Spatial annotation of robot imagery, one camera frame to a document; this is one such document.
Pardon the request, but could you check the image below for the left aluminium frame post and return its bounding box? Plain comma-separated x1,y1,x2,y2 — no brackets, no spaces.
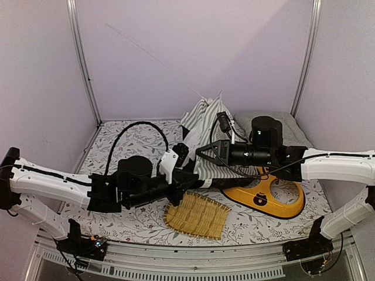
66,0,102,127

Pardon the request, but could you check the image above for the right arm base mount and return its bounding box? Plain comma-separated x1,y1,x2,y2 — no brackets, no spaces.
282,216,333,275

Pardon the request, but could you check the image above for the checkered grey cushion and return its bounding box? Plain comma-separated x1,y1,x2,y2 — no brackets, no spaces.
234,111,313,148

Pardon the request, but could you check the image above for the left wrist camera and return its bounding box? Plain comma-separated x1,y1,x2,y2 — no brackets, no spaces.
158,143,189,184

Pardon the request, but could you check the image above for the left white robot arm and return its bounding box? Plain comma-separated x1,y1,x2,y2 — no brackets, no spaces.
1,148,203,254

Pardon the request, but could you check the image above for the front aluminium rail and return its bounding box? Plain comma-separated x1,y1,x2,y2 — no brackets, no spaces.
25,231,368,280

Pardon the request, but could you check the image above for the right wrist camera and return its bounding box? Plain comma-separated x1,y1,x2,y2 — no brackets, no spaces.
217,111,236,144

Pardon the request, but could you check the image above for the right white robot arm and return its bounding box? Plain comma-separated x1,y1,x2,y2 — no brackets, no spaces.
196,116,374,255

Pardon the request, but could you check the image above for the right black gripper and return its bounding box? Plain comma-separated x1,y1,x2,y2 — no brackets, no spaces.
197,139,274,167

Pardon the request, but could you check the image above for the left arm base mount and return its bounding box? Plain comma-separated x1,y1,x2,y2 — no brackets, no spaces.
56,218,108,261

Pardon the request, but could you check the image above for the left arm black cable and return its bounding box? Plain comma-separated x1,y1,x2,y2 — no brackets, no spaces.
104,122,169,176

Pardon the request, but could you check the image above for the aluminium frame post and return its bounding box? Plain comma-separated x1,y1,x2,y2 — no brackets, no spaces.
290,0,322,118
66,0,102,127

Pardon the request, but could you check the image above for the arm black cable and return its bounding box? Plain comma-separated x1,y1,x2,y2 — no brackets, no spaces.
104,122,169,176
210,116,305,179

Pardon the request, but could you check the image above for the right aluminium frame post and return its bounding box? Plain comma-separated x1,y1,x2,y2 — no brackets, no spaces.
290,0,322,118

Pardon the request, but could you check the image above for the yellow double bowl holder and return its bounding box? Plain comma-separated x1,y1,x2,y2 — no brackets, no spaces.
221,167,306,220

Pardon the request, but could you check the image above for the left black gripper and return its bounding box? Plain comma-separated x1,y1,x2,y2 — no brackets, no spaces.
125,172,199,210

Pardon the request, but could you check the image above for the striped green white pet tent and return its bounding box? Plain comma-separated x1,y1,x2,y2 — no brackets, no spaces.
180,94,260,190

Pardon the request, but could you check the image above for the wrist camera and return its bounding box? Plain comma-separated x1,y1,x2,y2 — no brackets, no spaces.
158,143,189,184
217,111,236,144

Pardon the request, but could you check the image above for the woven bamboo tray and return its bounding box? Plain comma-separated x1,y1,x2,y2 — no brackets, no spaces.
163,191,231,240

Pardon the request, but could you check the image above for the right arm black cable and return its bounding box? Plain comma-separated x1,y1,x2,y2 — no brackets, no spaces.
210,116,305,179

